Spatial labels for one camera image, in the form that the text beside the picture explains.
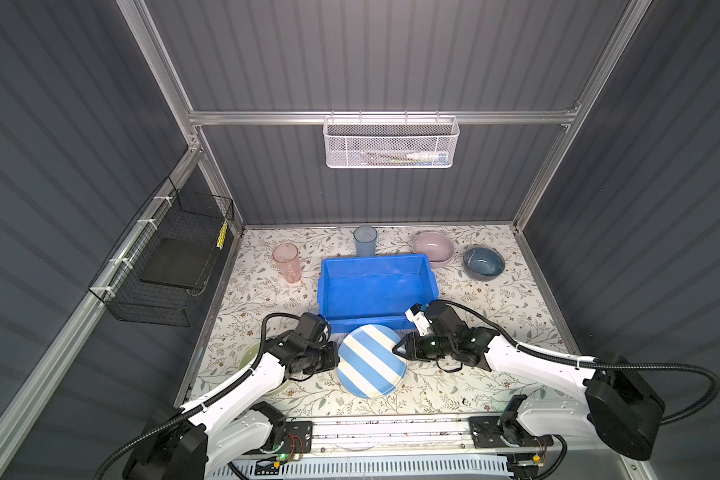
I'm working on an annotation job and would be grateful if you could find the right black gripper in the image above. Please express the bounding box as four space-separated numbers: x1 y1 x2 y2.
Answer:
389 331 453 360

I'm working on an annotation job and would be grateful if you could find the blue striped plate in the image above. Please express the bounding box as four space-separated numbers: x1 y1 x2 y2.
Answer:
337 324 408 399

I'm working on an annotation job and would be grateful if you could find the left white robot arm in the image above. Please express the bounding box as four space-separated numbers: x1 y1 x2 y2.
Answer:
122 328 339 479

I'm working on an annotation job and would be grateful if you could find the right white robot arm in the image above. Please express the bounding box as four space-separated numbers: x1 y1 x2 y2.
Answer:
392 327 665 461

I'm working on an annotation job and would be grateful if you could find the blue plastic bin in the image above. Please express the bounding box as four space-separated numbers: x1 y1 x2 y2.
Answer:
317 254 439 334

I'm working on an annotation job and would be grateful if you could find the light green bowl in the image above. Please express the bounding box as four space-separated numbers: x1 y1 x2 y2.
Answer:
239 342 287 396

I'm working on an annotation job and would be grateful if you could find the pink ceramic bowl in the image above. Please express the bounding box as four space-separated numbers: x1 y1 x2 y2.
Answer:
412 231 455 269

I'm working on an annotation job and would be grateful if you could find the pink plastic cup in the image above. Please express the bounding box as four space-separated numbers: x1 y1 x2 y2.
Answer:
272 243 302 284

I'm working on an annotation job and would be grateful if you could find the dark blue ceramic bowl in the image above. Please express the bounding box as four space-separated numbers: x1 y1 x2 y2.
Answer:
462 246 506 281

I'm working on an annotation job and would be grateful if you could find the blue plastic cup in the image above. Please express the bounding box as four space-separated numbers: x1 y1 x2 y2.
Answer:
353 225 378 257

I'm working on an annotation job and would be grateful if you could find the yellow tag on basket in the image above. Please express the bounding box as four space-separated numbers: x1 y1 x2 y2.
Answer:
215 220 228 250

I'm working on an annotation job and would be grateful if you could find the black pad in basket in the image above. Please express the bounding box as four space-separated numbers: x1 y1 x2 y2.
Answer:
139 238 211 289

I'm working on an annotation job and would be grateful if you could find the white tube in basket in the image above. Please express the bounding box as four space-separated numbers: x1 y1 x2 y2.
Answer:
405 151 449 165

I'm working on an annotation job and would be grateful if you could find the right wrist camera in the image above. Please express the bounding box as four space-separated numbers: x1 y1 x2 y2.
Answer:
404 299 469 338

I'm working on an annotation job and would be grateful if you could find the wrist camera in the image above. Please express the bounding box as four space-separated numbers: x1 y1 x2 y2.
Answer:
295 312 331 345
404 299 469 338

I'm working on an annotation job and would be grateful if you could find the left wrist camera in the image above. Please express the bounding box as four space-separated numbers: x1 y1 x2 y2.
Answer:
295 312 331 345

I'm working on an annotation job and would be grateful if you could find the left black corrugated cable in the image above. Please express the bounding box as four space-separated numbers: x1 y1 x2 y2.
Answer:
92 311 304 480

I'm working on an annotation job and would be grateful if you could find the black corrugated cable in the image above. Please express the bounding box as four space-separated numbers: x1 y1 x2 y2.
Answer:
92 311 304 480
434 298 720 426

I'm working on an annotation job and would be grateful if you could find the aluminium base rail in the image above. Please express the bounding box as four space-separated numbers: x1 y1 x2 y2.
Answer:
137 413 655 480

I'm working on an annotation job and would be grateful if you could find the black wire basket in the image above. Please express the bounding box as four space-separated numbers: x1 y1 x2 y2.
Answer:
89 182 234 328

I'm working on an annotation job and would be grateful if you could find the white wire mesh basket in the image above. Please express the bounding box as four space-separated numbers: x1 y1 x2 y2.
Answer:
322 113 460 169

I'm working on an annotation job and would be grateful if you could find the right black corrugated cable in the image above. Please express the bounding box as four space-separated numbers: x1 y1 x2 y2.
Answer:
434 298 720 426

